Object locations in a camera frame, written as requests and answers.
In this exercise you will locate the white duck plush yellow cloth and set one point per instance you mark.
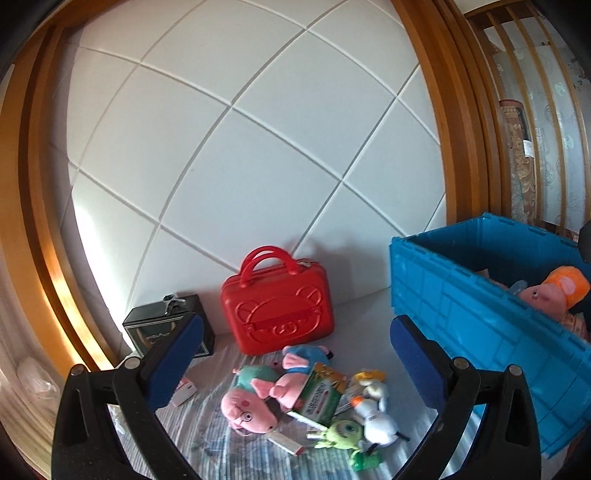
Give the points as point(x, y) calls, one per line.
point(376, 391)

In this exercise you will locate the wooden wall frame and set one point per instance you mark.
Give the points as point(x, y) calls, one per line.
point(457, 115)

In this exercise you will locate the small white red tube box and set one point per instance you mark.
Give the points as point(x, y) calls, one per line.
point(286, 442)

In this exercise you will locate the green cardboard medicine box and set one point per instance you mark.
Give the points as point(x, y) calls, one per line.
point(318, 397)

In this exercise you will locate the green one-eyed monster plush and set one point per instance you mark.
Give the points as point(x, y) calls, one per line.
point(341, 431)

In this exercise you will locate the blue plastic storage crate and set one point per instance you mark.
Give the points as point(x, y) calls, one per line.
point(489, 332)

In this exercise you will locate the crumpled clear plastic sheet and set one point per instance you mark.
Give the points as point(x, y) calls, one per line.
point(34, 383)

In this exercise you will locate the white packet red blue print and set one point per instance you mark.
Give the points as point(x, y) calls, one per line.
point(184, 394)

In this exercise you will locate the black gift box with bow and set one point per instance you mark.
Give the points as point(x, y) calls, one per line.
point(152, 330)

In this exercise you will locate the white snowman plush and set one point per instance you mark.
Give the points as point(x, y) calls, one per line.
point(378, 422)

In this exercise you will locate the pink pig plush orange hat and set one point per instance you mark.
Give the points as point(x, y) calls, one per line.
point(549, 290)

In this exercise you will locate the small green packet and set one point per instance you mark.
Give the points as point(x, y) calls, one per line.
point(367, 461)

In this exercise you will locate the pink pig plush blue shirt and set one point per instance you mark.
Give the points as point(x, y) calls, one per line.
point(300, 357)

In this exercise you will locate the red bear-embossed small suitcase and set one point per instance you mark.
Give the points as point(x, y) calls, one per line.
point(277, 318)

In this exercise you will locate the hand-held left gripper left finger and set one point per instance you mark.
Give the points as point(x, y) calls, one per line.
point(178, 357)

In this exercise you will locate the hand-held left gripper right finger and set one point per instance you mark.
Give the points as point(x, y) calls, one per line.
point(413, 364)

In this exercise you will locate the wooden lattice screen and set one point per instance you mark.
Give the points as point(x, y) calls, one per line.
point(561, 138)

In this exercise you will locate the pink pig plush green shirt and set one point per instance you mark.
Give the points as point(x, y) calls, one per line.
point(249, 406)

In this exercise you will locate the rolled patterned fabric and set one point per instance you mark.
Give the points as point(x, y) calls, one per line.
point(519, 152)

